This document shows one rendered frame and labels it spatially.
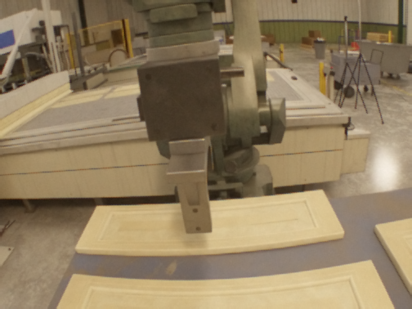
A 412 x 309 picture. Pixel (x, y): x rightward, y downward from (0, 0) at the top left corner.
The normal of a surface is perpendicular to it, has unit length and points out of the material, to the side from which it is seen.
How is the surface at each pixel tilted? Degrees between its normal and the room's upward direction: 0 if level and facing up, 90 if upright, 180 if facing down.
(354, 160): 90
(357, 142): 90
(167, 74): 90
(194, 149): 90
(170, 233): 11
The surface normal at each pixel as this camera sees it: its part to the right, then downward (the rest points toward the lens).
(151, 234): -0.11, -0.80
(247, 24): -0.08, 0.19
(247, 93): -0.11, -0.07
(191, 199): 0.02, 0.77
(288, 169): -0.04, 0.44
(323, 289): -0.10, -0.96
